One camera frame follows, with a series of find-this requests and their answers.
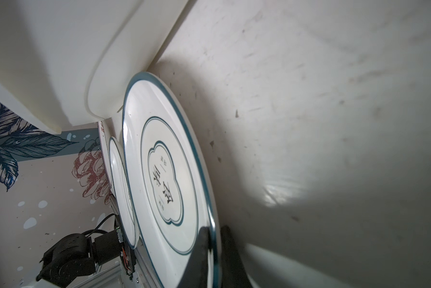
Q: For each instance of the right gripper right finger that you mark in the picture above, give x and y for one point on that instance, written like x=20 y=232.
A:
x=233 y=272

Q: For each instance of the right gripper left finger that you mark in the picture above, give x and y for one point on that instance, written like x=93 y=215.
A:
x=196 y=272

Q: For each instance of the white flower plate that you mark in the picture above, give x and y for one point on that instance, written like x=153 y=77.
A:
x=168 y=180
x=122 y=193

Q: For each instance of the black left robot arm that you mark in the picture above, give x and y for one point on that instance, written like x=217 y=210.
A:
x=78 y=255

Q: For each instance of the white plastic bin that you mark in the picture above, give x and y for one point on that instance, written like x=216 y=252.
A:
x=67 y=63

